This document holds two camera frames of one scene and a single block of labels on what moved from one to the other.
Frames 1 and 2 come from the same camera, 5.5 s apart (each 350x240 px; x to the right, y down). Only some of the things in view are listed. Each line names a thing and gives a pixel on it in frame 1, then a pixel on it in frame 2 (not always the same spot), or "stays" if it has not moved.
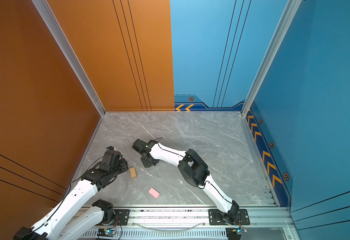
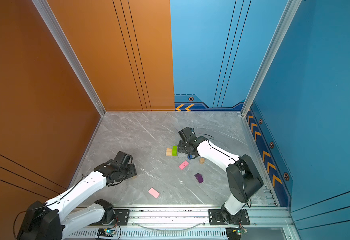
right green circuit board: (240, 230) stays
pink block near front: (154, 193) stays
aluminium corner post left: (70, 51) stays
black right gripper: (146, 165) -> (181, 144)
